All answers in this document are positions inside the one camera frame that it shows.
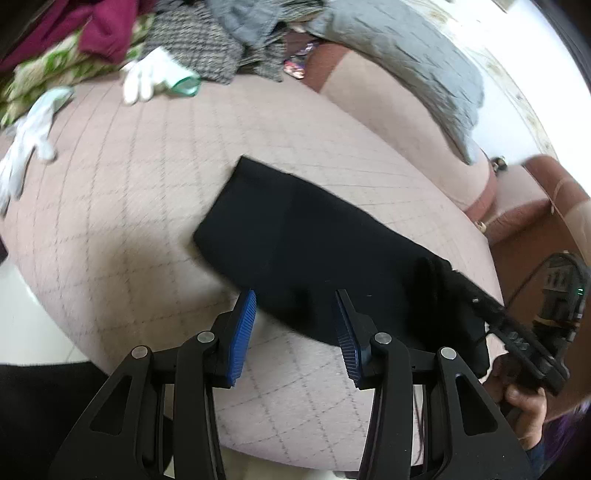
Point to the person's right hand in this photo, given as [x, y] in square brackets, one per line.
[526, 410]

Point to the grey knitted cloth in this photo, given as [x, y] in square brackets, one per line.
[244, 18]

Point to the maroon cloth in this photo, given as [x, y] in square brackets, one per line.
[101, 27]

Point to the pink quilted sofa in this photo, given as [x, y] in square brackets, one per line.
[138, 207]

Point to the small beige object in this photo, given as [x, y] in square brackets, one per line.
[481, 225]

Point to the grey quilted pillow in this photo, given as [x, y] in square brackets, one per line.
[415, 60]

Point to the green and white cloth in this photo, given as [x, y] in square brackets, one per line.
[60, 69]

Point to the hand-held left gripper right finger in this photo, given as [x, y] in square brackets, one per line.
[347, 341]

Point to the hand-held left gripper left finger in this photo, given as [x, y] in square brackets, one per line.
[242, 337]

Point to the houndstooth cloth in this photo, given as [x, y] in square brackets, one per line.
[194, 46]

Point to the white glove with green cuff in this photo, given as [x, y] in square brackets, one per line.
[150, 74]

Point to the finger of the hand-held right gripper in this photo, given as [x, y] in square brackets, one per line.
[478, 297]

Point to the person's right forearm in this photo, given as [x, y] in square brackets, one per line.
[565, 438]

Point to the red-brown sofa pillow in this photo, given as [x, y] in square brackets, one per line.
[551, 170]

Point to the colourful packet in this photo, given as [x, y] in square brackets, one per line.
[298, 62]

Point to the black pants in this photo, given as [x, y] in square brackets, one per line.
[323, 258]

